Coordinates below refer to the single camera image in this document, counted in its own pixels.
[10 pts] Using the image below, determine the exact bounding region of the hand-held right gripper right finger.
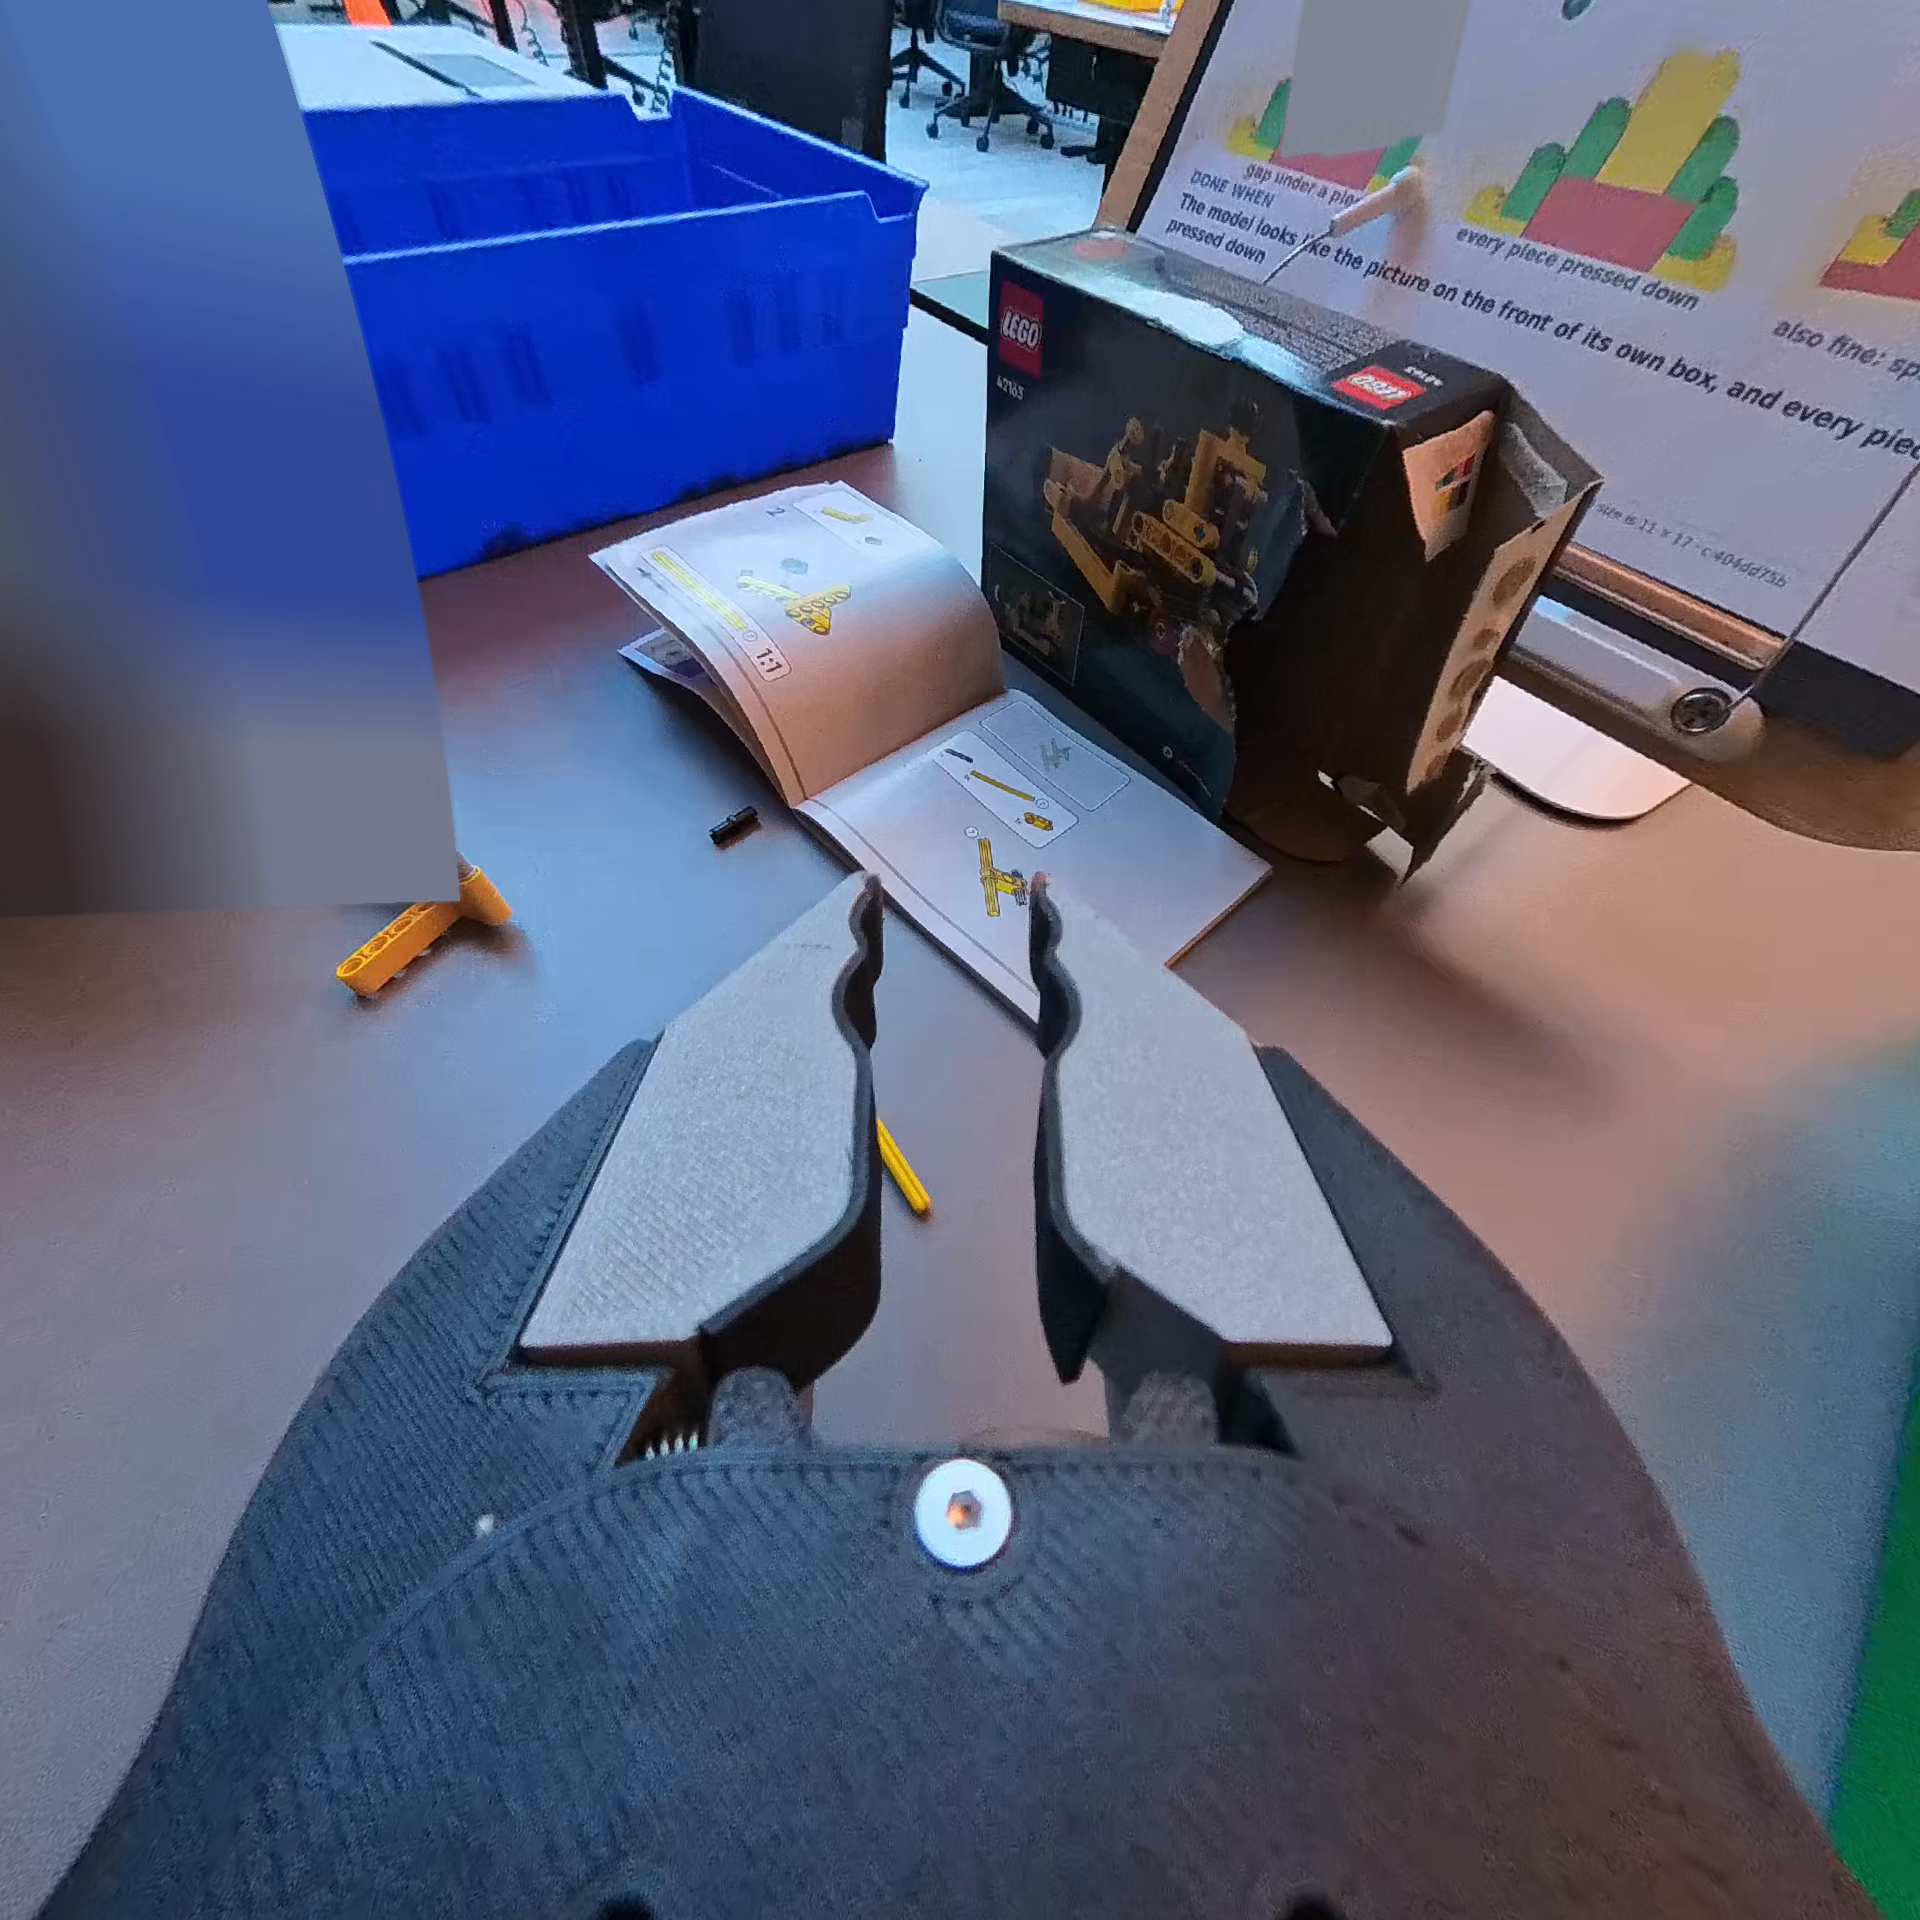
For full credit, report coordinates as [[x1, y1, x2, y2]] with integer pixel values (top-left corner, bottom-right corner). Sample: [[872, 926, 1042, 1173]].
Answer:
[[1021, 876, 1403, 1387]]

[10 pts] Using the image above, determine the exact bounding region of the office chair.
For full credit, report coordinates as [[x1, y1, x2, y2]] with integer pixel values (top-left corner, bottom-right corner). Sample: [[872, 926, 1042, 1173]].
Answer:
[[927, 0, 1061, 152]]

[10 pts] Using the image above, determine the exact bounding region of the open instruction booklet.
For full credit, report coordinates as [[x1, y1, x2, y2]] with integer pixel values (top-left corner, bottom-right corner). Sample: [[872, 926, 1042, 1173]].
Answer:
[[590, 475, 1274, 1021]]

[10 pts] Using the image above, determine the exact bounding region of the instruction poster board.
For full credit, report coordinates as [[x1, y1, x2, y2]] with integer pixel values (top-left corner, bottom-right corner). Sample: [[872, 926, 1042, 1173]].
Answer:
[[1095, 0, 1920, 675]]

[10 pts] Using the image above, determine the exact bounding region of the wooden peg with wire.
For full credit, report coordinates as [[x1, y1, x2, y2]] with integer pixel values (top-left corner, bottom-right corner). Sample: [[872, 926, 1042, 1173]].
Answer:
[[1260, 164, 1421, 287]]

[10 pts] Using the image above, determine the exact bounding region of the black toy set box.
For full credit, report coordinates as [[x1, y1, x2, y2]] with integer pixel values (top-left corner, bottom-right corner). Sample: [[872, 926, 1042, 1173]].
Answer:
[[979, 227, 1603, 887]]

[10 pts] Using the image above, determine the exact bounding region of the silver stand base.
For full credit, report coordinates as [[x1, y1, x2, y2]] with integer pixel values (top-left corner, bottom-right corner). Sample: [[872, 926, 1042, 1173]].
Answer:
[[1464, 681, 1694, 825]]

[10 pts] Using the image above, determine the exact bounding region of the green mat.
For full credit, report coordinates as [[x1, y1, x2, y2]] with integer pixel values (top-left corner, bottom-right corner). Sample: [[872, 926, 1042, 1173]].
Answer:
[[1832, 1501, 1920, 1920]]

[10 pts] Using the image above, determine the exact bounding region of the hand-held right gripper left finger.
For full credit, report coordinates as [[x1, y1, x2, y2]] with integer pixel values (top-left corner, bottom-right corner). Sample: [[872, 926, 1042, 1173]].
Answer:
[[512, 870, 884, 1390]]

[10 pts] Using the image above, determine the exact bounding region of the background desk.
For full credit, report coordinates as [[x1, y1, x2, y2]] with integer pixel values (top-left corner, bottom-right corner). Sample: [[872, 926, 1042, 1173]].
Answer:
[[910, 196, 1014, 368]]

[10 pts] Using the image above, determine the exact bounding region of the blue plastic bin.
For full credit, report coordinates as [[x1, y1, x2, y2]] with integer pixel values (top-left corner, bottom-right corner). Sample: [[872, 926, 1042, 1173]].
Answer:
[[293, 82, 927, 576]]

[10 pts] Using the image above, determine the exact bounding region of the yellow brick assembly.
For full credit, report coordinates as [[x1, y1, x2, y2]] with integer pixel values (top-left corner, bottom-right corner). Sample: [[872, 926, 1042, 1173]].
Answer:
[[335, 862, 512, 994]]

